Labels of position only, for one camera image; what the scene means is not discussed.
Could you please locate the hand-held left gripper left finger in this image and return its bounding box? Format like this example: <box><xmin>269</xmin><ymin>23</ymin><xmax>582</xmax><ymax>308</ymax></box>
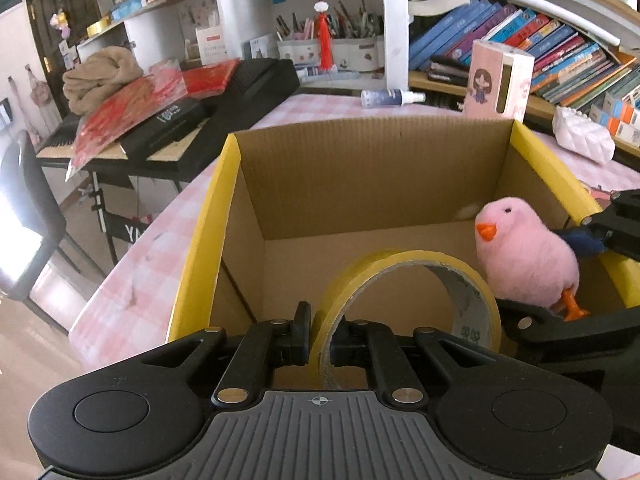
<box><xmin>145</xmin><ymin>301</ymin><xmax>313</xmax><ymax>408</ymax></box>

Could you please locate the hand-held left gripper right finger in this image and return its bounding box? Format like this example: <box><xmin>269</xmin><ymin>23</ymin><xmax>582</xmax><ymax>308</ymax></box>
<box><xmin>330</xmin><ymin>319</ymin><xmax>501</xmax><ymax>407</ymax></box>

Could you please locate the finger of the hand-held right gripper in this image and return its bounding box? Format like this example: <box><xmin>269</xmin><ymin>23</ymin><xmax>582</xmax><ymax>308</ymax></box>
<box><xmin>550</xmin><ymin>190</ymin><xmax>640</xmax><ymax>263</ymax></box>
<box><xmin>495</xmin><ymin>297</ymin><xmax>640</xmax><ymax>358</ymax></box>

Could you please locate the pink plush bird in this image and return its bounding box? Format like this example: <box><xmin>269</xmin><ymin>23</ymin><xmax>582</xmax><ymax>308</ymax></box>
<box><xmin>474</xmin><ymin>197</ymin><xmax>591</xmax><ymax>322</ymax></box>

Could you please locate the yellow tape roll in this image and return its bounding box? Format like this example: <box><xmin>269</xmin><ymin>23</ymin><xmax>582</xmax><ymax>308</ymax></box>
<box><xmin>308</xmin><ymin>248</ymin><xmax>502</xmax><ymax>391</ymax></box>

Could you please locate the yellow-edged cardboard box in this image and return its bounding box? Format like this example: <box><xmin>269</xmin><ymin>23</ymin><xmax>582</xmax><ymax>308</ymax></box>
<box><xmin>166</xmin><ymin>119</ymin><xmax>632</xmax><ymax>391</ymax></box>

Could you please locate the white quilted purse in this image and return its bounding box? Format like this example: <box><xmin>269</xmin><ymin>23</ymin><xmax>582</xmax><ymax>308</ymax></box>
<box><xmin>552</xmin><ymin>106</ymin><xmax>617</xmax><ymax>163</ymax></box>

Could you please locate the orange and white box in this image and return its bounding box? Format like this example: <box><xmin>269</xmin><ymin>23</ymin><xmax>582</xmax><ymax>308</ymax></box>
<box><xmin>587</xmin><ymin>102</ymin><xmax>640</xmax><ymax>148</ymax></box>
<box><xmin>602</xmin><ymin>80</ymin><xmax>640</xmax><ymax>126</ymax></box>

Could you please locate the pink checked cartoon desk mat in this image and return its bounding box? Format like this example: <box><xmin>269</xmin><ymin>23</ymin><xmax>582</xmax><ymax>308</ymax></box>
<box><xmin>67</xmin><ymin>92</ymin><xmax>640</xmax><ymax>376</ymax></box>

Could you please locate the pink desktop container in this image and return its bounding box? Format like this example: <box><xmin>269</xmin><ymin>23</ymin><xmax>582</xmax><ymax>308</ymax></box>
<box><xmin>460</xmin><ymin>39</ymin><xmax>536</xmax><ymax>123</ymax></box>

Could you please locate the black keyboard stand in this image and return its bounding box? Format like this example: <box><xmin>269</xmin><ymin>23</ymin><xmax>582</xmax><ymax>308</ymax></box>
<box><xmin>87</xmin><ymin>170</ymin><xmax>186</xmax><ymax>251</ymax></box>

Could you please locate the row of colourful books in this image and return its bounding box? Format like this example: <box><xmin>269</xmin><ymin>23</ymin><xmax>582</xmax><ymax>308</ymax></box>
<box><xmin>409</xmin><ymin>0</ymin><xmax>640</xmax><ymax>111</ymax></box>

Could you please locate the blue spray bottle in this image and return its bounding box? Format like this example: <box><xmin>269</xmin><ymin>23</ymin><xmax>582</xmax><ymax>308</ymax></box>
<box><xmin>361</xmin><ymin>88</ymin><xmax>427</xmax><ymax>109</ymax></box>

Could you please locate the black long case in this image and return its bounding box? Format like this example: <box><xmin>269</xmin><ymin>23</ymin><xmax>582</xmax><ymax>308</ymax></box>
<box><xmin>120</xmin><ymin>97</ymin><xmax>211</xmax><ymax>158</ymax></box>

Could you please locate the black electronic keyboard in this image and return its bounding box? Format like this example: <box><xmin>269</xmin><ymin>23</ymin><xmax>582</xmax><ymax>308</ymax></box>
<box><xmin>36</xmin><ymin>58</ymin><xmax>301</xmax><ymax>181</ymax></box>

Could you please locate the small red wrapped packet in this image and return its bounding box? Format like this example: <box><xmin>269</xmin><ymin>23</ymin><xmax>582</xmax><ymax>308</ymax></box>
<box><xmin>180</xmin><ymin>58</ymin><xmax>241</xmax><ymax>96</ymax></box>

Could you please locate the white bookshelf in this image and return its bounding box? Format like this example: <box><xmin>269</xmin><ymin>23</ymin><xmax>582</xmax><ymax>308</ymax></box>
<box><xmin>75</xmin><ymin>0</ymin><xmax>640</xmax><ymax>151</ymax></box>

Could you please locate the white pen organizer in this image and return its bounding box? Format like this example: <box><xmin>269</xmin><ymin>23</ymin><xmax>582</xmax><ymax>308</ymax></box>
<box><xmin>276</xmin><ymin>0</ymin><xmax>386</xmax><ymax>72</ymax></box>

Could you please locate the large red wrapped packet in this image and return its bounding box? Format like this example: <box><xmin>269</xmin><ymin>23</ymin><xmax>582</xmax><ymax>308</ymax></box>
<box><xmin>65</xmin><ymin>72</ymin><xmax>188</xmax><ymax>181</ymax></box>

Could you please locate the small blue card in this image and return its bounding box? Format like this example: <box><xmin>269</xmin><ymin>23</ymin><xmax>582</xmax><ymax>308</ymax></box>
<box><xmin>243</xmin><ymin>35</ymin><xmax>278</xmax><ymax>61</ymax></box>

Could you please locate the red tassel ornament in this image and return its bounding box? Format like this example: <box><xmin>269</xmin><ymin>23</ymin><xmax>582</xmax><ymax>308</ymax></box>
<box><xmin>312</xmin><ymin>0</ymin><xmax>335</xmax><ymax>71</ymax></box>

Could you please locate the white card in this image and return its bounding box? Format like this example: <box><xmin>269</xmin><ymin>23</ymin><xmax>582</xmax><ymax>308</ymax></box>
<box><xmin>195</xmin><ymin>25</ymin><xmax>228</xmax><ymax>66</ymax></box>

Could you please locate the black chair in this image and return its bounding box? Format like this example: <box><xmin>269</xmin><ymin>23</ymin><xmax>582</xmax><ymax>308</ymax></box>
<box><xmin>0</xmin><ymin>130</ymin><xmax>108</xmax><ymax>336</ymax></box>

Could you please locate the beige folded cloth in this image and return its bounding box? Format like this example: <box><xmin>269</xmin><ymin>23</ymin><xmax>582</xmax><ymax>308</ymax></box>
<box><xmin>62</xmin><ymin>46</ymin><xmax>146</xmax><ymax>115</ymax></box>

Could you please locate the small pink doll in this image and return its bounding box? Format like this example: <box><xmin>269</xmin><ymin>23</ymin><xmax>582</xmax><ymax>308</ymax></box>
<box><xmin>49</xmin><ymin>10</ymin><xmax>71</xmax><ymax>41</ymax></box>

